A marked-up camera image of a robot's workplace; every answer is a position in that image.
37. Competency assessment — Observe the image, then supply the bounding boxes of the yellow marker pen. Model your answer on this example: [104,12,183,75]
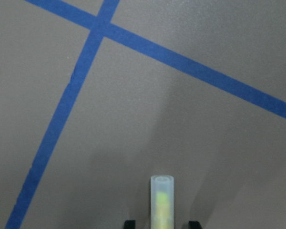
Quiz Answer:
[150,175,174,229]

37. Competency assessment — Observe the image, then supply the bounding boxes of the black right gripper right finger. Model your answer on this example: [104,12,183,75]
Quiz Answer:
[188,221,201,229]

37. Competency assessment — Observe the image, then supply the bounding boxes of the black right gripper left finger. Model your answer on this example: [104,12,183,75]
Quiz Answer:
[123,220,135,229]

